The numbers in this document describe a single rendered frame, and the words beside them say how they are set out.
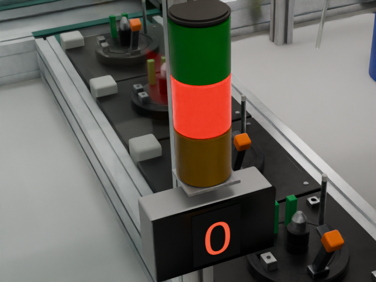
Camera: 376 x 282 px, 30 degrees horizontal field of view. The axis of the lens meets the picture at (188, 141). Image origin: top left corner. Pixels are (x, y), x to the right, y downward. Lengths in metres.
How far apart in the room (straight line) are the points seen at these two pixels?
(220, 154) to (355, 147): 0.83
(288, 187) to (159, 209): 0.51
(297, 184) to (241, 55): 0.70
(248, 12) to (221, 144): 1.28
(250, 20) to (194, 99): 1.31
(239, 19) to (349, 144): 0.57
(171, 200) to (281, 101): 0.95
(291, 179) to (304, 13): 0.90
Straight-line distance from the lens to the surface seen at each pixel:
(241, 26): 1.87
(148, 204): 0.63
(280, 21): 1.78
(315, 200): 1.07
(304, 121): 1.49
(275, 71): 1.68
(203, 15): 0.55
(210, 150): 0.59
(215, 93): 0.57
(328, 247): 0.86
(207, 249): 0.65
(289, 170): 1.14
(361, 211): 1.09
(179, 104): 0.58
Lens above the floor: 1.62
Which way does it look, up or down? 33 degrees down
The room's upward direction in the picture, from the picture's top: 2 degrees counter-clockwise
